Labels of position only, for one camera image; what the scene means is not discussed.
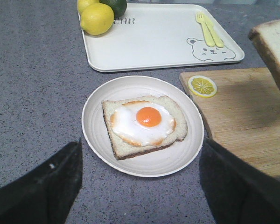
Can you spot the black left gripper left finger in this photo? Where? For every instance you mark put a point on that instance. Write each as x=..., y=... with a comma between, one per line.
x=46, y=194

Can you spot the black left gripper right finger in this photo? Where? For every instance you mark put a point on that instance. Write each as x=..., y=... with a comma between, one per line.
x=236, y=192

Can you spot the white round plate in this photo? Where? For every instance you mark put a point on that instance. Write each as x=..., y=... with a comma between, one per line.
x=159, y=163

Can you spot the bread slice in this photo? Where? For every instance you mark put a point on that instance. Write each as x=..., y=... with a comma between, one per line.
x=123, y=150
x=266, y=40

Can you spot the fried egg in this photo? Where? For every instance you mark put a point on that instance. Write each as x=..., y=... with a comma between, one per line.
x=142, y=123

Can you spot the white bear tray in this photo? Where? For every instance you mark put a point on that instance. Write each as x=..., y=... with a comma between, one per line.
x=151, y=36

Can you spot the wooden cutting board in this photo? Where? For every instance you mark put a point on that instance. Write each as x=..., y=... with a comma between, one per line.
x=244, y=115

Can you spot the lemon slice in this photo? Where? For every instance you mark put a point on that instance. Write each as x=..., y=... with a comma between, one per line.
x=202, y=86

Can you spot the yellow plastic knife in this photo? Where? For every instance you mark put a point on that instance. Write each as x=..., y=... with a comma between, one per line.
x=218, y=42

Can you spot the yellow plastic fork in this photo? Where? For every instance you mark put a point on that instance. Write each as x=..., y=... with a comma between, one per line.
x=206, y=33

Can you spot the yellow lemon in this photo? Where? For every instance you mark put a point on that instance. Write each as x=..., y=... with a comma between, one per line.
x=97, y=19
x=83, y=4

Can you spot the green lime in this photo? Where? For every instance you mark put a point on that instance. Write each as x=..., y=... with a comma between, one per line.
x=118, y=6

